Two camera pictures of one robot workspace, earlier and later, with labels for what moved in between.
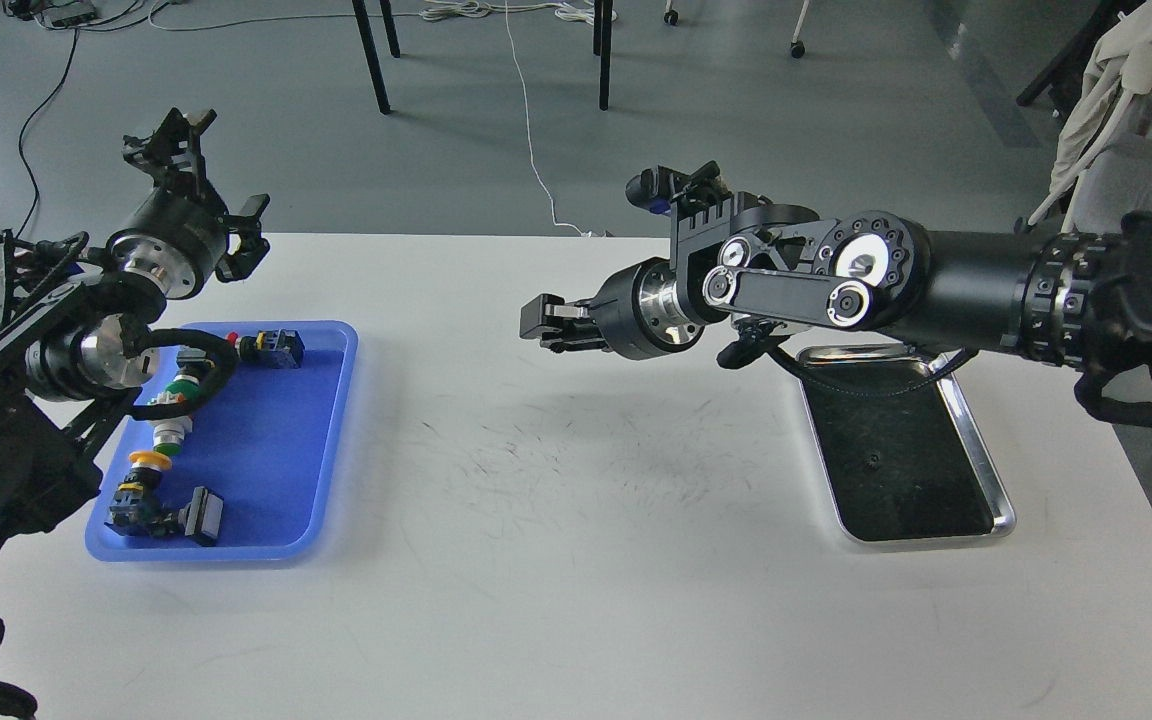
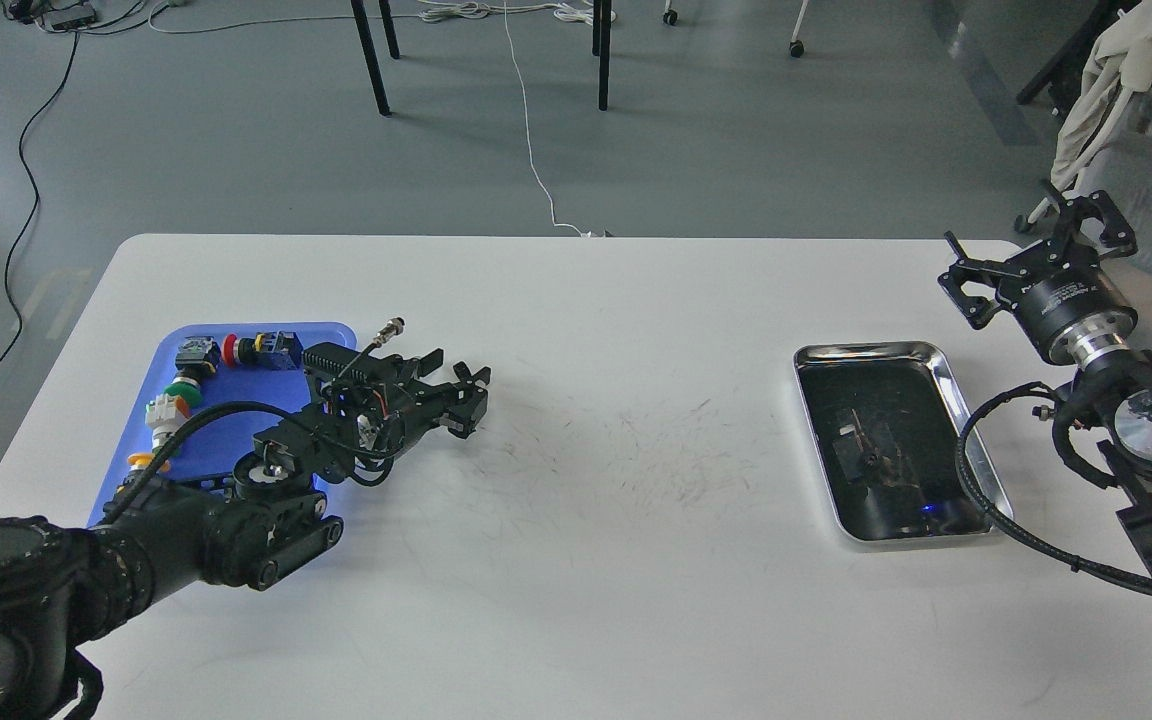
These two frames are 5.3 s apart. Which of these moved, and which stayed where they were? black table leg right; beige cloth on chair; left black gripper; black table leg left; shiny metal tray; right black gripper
Moved: right black gripper; left black gripper
Stayed: black table leg left; shiny metal tray; beige cloth on chair; black table leg right
